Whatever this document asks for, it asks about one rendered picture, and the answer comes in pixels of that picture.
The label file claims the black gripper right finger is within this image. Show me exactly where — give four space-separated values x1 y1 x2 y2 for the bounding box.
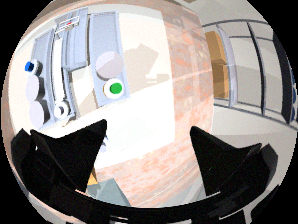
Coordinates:
190 125 262 196

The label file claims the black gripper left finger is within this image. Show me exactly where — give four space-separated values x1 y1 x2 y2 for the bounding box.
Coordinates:
29 120 108 193

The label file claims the orange-brown block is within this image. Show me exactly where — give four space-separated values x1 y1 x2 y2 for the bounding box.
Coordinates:
88 165 97 185

